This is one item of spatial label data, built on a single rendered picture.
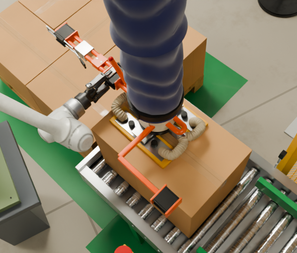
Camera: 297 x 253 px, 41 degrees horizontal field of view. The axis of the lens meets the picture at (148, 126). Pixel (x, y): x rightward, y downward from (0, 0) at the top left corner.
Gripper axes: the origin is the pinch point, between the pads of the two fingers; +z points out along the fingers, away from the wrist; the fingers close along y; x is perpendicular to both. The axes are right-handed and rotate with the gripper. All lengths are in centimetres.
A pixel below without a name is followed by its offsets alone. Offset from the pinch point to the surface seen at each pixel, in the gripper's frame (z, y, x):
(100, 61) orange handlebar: 0.2, -1.9, -7.8
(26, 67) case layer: -13, 53, -77
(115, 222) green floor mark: -39, 107, 18
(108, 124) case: -15.9, 12.6, 10.3
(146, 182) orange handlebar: -27, -2, 46
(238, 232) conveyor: -4, 59, 81
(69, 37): 0.0, -2.1, -28.9
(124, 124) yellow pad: -11.5, 10.3, 17.1
